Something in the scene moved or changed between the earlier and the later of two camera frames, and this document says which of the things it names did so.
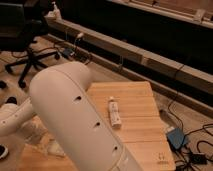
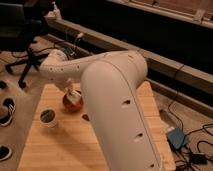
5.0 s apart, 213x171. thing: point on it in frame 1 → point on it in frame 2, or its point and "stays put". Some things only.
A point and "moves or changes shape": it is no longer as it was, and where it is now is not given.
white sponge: [55, 148] moves or changes shape
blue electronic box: [176, 136] stays put
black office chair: [19, 34] stays put
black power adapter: [198, 158] stays put
